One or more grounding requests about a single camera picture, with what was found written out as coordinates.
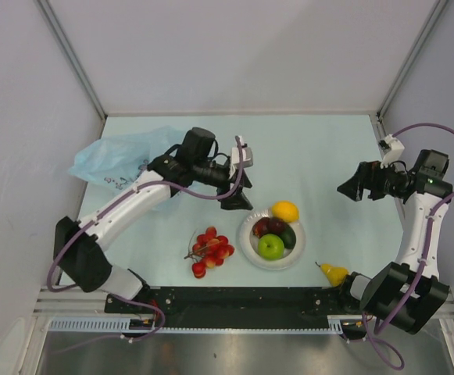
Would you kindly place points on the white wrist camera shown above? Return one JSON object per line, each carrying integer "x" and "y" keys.
{"x": 241, "y": 156}
{"x": 392, "y": 149}

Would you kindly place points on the yellow fake lemon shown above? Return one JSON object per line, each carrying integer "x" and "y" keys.
{"x": 286, "y": 211}

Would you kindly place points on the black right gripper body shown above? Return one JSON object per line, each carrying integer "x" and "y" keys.
{"x": 385, "y": 181}

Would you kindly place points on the dark green fake avocado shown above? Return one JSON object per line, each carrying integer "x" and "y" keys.
{"x": 289, "y": 238}

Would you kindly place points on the yellow fake pear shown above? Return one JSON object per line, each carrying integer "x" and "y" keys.
{"x": 335, "y": 274}

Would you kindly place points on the red fake strawberry bunch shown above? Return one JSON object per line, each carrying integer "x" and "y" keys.
{"x": 208, "y": 250}

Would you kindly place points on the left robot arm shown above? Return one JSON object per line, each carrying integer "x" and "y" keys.
{"x": 80, "y": 245}

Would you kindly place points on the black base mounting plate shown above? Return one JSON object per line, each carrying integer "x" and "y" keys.
{"x": 259, "y": 308}

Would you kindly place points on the light blue printed plastic bag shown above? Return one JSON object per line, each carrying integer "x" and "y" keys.
{"x": 113, "y": 163}

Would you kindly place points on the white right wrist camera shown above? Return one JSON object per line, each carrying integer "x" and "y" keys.
{"x": 392, "y": 149}

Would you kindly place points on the dark red fake fruit slice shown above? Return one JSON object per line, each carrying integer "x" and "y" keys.
{"x": 276, "y": 226}

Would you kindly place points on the blue slotted cable duct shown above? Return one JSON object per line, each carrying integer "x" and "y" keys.
{"x": 89, "y": 324}

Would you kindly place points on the white paper plate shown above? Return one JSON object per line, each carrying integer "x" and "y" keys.
{"x": 249, "y": 243}

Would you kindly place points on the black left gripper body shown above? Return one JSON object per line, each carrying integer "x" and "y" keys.
{"x": 223, "y": 183}

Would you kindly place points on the green fake apple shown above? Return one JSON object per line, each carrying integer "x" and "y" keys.
{"x": 271, "y": 247}

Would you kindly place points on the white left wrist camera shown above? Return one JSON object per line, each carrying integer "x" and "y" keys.
{"x": 241, "y": 156}

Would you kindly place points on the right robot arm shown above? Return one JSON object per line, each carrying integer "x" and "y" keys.
{"x": 407, "y": 292}

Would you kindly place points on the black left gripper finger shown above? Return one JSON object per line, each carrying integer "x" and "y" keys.
{"x": 237, "y": 201}
{"x": 244, "y": 181}

